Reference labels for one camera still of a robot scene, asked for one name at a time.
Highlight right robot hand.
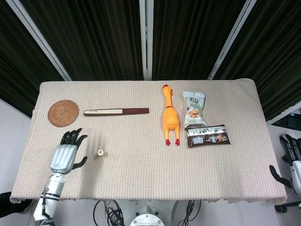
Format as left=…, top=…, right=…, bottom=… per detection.
left=269, top=134, right=301, bottom=189

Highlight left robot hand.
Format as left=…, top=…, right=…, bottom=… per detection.
left=49, top=128, right=89, bottom=175

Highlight silver white robot base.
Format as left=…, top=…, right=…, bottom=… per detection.
left=119, top=200, right=177, bottom=226

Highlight round woven rattan coaster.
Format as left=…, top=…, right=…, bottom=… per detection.
left=48, top=100, right=79, bottom=129

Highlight black office chair base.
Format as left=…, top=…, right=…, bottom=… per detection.
left=274, top=201, right=301, bottom=212

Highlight brown snack packet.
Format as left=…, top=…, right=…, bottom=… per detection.
left=184, top=124, right=231, bottom=148

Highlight dark curtain panel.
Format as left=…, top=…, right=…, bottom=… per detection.
left=0, top=0, right=65, bottom=118
left=152, top=0, right=244, bottom=82
left=213, top=0, right=301, bottom=122
left=20, top=0, right=144, bottom=82

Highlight beige waffle tablecloth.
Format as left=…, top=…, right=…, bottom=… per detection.
left=9, top=79, right=287, bottom=204

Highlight yellow rubber chicken toy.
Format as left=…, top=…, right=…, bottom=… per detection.
left=161, top=84, right=181, bottom=146

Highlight pale green nut snack bag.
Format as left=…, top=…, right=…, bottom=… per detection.
left=182, top=91, right=209, bottom=129

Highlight white metal frame rail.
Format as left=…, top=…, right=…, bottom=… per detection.
left=267, top=103, right=301, bottom=125

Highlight black cable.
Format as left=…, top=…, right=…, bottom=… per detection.
left=93, top=200, right=106, bottom=226
left=104, top=200, right=124, bottom=226
left=184, top=200, right=202, bottom=226

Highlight white metal frame post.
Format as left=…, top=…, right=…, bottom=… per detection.
left=139, top=0, right=154, bottom=81
left=208, top=0, right=257, bottom=81
left=5, top=0, right=72, bottom=82

